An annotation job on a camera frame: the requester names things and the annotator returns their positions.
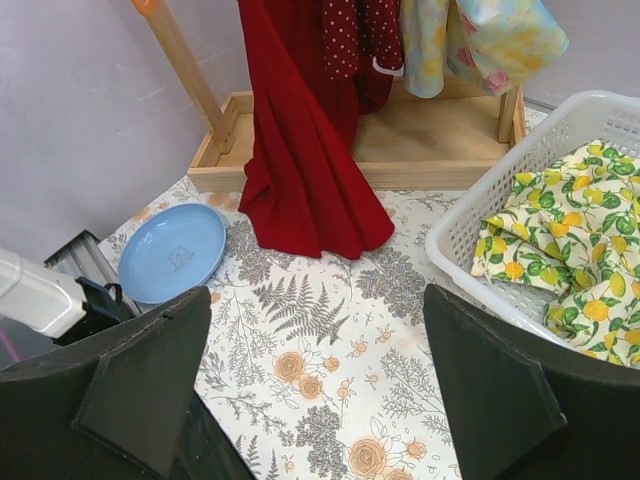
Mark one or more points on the orange plastic hanger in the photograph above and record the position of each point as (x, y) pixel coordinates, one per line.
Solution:
(145, 7)

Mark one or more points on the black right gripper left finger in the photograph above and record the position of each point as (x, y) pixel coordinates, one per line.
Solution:
(111, 406)

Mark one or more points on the blue plastic plate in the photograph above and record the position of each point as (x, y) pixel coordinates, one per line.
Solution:
(174, 251)

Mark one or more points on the red dress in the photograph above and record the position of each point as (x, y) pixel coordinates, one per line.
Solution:
(304, 193)

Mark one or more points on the aluminium frame rail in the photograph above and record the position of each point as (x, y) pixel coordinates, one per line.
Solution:
(82, 257)

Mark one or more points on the floral table mat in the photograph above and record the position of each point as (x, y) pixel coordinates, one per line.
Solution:
(320, 368)

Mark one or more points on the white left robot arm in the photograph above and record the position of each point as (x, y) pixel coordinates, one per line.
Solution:
(56, 305)

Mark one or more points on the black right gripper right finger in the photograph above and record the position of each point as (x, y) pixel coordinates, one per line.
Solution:
(521, 407)

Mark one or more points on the lemon print skirt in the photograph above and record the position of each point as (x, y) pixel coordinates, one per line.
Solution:
(573, 229)

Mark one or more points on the white plastic basket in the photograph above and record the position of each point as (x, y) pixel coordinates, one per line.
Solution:
(451, 243)

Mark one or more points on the red polka dot garment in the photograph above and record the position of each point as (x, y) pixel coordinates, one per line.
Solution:
(363, 44)

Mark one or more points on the pastel floral garment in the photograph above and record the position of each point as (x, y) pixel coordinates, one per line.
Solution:
(496, 44)

